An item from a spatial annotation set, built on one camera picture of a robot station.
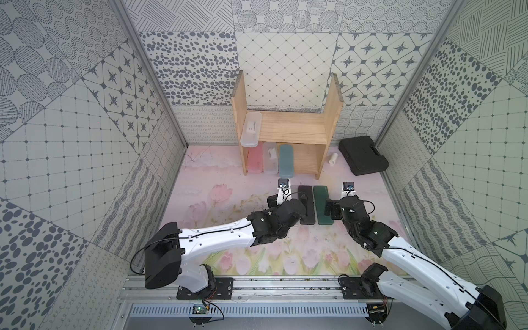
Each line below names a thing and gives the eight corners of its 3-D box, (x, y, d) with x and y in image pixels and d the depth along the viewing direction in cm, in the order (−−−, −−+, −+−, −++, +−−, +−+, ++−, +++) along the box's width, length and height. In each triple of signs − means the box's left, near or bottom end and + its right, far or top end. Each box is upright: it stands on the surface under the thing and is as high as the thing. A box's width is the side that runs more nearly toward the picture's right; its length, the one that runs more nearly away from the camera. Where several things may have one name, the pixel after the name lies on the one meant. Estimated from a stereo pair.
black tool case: (354, 176, 108) (357, 170, 104) (336, 145, 124) (338, 139, 120) (386, 170, 111) (391, 164, 107) (364, 140, 126) (367, 134, 122)
